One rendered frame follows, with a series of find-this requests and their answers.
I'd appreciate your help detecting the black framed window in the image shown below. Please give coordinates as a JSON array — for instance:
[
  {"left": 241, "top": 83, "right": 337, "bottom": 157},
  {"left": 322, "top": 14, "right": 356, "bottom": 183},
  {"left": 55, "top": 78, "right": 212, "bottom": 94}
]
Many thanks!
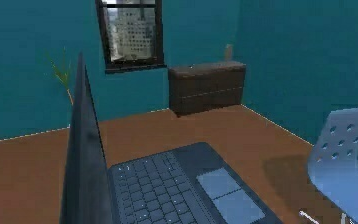
[{"left": 94, "top": 0, "right": 168, "bottom": 74}]

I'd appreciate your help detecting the dark grey laptop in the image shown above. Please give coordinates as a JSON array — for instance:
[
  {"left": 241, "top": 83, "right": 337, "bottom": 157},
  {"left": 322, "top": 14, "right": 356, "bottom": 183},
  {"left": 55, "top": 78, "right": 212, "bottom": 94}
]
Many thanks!
[{"left": 59, "top": 52, "right": 284, "bottom": 224}]

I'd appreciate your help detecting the green house plant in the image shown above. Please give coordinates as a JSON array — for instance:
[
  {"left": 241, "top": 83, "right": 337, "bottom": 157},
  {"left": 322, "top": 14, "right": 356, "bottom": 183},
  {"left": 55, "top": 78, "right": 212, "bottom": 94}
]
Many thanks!
[{"left": 46, "top": 48, "right": 75, "bottom": 106}]

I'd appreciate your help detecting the dark brown chest of drawers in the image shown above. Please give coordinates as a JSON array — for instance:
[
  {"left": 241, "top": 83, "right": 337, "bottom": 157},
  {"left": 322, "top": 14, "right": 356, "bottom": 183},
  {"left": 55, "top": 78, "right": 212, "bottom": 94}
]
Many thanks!
[{"left": 167, "top": 60, "right": 247, "bottom": 118}]

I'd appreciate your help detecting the small tan object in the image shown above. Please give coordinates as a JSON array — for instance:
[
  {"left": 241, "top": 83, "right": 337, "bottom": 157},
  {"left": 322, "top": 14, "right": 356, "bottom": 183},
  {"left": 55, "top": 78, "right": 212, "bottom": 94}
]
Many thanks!
[{"left": 224, "top": 43, "right": 234, "bottom": 62}]

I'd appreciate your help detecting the pale blue perforated chair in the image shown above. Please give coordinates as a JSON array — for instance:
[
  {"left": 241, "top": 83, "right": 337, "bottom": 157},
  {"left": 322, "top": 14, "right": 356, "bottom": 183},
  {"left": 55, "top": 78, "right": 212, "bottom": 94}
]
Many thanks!
[{"left": 299, "top": 105, "right": 358, "bottom": 224}]

